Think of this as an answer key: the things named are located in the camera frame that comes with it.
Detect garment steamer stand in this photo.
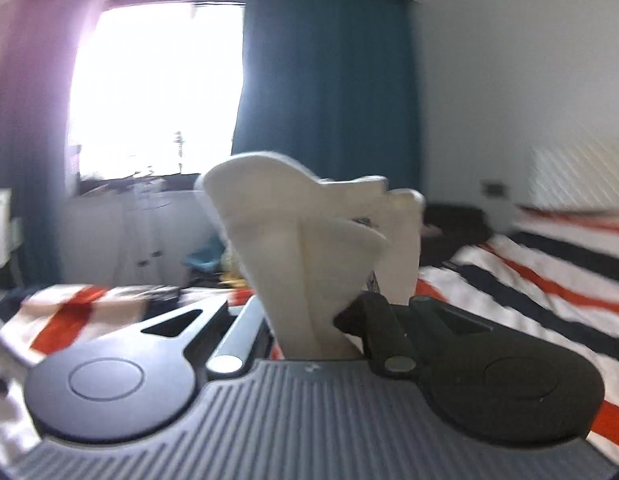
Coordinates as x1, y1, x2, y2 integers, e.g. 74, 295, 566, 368
129, 130, 187, 271

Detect striped blanket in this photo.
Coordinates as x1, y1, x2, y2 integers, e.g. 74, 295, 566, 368
0, 205, 619, 466

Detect white pants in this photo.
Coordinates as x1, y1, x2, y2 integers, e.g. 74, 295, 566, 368
196, 151, 426, 361

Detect white headboard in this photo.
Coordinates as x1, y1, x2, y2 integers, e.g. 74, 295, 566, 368
529, 137, 619, 213

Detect window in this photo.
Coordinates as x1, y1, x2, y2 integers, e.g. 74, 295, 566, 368
66, 2, 247, 183

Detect blue curtain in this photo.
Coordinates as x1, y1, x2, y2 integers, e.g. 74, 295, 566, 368
229, 0, 424, 261
0, 0, 105, 286

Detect black armchair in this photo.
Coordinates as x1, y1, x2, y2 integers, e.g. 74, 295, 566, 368
422, 202, 493, 266

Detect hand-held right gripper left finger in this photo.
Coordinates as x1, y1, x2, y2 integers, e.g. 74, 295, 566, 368
139, 294, 265, 376

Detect blue stool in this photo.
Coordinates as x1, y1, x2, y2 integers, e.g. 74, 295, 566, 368
184, 240, 225, 273

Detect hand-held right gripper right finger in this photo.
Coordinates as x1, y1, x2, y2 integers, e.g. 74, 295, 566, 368
333, 291, 496, 377

